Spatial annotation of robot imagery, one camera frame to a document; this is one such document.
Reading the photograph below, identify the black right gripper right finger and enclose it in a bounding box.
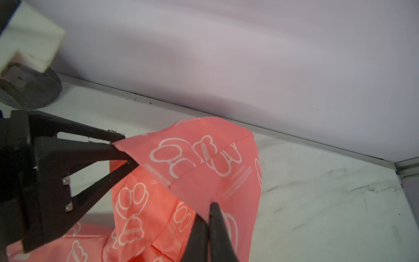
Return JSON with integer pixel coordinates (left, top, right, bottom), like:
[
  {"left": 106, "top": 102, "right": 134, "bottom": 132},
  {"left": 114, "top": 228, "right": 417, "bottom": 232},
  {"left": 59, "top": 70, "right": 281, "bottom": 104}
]
[{"left": 209, "top": 203, "right": 239, "bottom": 262}]

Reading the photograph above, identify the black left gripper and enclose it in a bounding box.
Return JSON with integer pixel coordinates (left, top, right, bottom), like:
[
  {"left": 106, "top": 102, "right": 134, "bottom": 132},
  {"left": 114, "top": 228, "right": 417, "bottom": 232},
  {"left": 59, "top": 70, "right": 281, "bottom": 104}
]
[{"left": 0, "top": 109, "right": 140, "bottom": 262}]

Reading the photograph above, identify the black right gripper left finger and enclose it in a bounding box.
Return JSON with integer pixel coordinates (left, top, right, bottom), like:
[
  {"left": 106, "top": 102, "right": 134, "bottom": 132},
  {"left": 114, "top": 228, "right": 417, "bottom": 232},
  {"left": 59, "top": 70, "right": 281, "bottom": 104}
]
[{"left": 180, "top": 215, "right": 209, "bottom": 262}]

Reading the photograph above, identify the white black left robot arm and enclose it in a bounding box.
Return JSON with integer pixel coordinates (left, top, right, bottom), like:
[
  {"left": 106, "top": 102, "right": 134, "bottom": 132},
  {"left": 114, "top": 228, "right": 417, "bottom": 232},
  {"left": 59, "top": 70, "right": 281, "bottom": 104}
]
[{"left": 1, "top": 1, "right": 137, "bottom": 262}]

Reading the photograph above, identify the pink printed hooded jacket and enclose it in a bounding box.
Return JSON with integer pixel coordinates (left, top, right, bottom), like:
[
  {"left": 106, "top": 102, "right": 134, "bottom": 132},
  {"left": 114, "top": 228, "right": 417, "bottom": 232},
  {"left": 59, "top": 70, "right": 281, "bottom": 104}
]
[{"left": 7, "top": 117, "right": 263, "bottom": 262}]

